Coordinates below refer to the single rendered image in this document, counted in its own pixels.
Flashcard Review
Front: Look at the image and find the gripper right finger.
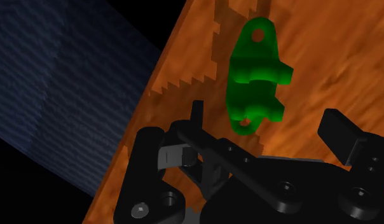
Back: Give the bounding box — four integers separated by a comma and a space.
317, 108, 384, 221

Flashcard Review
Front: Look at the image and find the green plastic two-hole bracket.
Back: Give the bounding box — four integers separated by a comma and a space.
225, 17, 294, 136

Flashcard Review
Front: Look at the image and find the orange wooden table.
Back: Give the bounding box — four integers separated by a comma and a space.
81, 0, 384, 224

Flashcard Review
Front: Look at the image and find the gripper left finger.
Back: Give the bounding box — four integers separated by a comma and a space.
113, 99, 305, 224

